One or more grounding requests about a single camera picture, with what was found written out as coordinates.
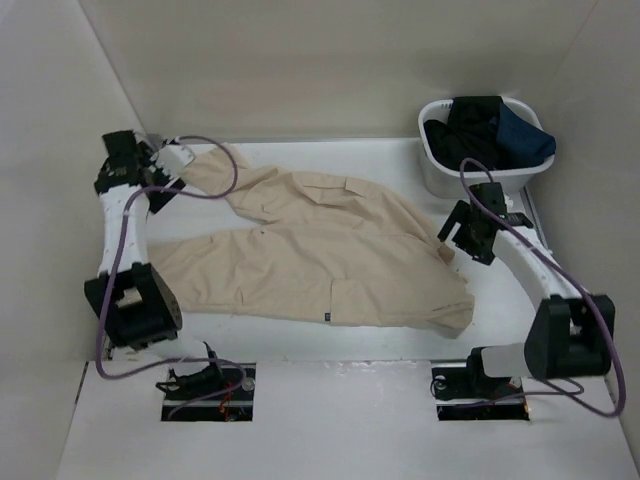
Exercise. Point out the black trousers in basket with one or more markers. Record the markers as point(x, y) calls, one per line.
point(468, 132)

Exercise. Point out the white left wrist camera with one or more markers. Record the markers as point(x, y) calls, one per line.
point(172, 159)

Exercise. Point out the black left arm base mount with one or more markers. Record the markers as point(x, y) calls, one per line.
point(216, 394)

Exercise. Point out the navy blue trousers in basket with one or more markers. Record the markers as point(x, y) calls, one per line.
point(522, 145)

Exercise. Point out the white plastic laundry basket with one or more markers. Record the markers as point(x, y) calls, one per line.
point(446, 183)

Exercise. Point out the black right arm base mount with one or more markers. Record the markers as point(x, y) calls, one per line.
point(460, 395)

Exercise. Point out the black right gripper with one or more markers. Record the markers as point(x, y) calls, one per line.
point(462, 214)

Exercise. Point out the beige drawstring trousers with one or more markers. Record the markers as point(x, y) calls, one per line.
point(320, 248)

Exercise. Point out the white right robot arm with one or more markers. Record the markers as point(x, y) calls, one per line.
point(565, 338)

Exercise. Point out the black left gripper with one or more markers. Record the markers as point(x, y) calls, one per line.
point(168, 186)

